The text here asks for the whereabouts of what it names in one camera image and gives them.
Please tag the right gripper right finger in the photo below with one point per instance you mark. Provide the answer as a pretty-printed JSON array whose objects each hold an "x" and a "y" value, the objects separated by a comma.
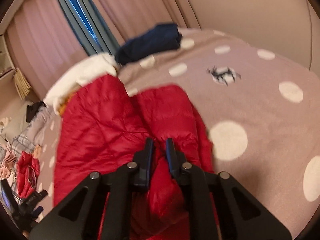
[{"x": 219, "y": 206}]

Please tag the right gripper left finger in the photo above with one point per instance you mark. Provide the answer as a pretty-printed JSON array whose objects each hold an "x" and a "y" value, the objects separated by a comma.
[{"x": 100, "y": 206}]

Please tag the red puffer jacket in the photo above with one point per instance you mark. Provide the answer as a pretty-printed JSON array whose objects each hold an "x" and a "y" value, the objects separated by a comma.
[
  {"x": 28, "y": 170},
  {"x": 103, "y": 127}
]

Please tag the pink folded clothes pile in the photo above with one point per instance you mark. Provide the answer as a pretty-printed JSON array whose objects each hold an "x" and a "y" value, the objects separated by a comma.
[{"x": 8, "y": 161}]

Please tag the folded red puffer jacket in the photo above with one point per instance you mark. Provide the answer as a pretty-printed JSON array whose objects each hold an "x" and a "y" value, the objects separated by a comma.
[{"x": 28, "y": 170}]

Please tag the grey lavender quilt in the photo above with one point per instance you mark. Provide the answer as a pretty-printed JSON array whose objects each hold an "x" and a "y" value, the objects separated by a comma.
[{"x": 35, "y": 130}]

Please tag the sage green pillow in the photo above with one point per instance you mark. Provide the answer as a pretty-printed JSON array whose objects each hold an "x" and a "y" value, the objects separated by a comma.
[{"x": 12, "y": 127}]

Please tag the black garment on bed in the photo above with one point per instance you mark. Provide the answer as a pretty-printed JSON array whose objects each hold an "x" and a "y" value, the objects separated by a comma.
[{"x": 32, "y": 110}]

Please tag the polka dot brown bedspread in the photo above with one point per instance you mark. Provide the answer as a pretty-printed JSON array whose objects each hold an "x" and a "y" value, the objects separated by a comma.
[{"x": 260, "y": 110}]

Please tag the pleated beige lampshade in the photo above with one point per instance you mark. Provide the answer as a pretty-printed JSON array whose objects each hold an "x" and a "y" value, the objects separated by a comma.
[{"x": 21, "y": 84}]

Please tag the white plush goose toy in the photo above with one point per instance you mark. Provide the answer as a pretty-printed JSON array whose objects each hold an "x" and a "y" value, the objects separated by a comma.
[{"x": 79, "y": 75}]

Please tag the pink curtain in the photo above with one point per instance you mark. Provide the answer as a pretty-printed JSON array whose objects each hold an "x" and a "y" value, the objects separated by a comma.
[{"x": 46, "y": 37}]

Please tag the grey-blue inner curtain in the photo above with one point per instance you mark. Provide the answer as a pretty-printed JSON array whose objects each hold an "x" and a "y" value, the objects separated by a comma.
[{"x": 89, "y": 26}]

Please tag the folded navy garment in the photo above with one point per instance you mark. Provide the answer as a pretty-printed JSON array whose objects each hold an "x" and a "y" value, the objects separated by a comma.
[{"x": 162, "y": 37}]

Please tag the white wall shelf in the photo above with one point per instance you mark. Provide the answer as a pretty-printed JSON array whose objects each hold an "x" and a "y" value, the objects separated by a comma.
[{"x": 7, "y": 65}]

